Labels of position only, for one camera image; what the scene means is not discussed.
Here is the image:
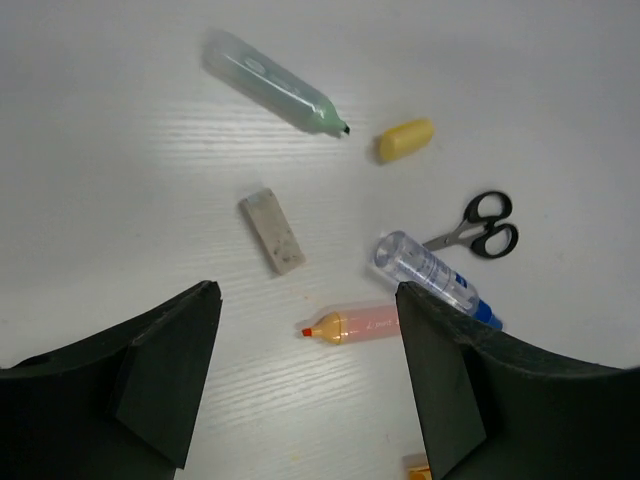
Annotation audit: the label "yellow marker cap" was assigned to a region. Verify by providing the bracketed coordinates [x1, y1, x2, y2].
[376, 118, 435, 163]

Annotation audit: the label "grey worn eraser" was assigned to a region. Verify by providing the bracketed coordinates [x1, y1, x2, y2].
[239, 188, 306, 275]

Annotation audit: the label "yellow eraser block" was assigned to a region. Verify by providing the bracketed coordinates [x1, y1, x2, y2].
[402, 453, 432, 480]

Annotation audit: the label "clear spray bottle blue cap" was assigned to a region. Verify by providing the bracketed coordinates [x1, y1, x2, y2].
[372, 231, 504, 330]

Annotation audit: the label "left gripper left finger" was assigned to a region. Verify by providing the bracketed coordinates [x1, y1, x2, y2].
[1, 281, 222, 479]

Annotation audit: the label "orange highlighter marker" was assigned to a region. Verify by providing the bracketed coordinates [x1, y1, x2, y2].
[301, 305, 400, 345]

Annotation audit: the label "black handled scissors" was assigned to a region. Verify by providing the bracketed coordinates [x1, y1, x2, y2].
[423, 190, 519, 260]

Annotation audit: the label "green highlighter marker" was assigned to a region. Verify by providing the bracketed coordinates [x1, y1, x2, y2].
[202, 30, 350, 138]

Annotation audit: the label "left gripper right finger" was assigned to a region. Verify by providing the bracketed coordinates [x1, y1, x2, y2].
[396, 282, 639, 479]

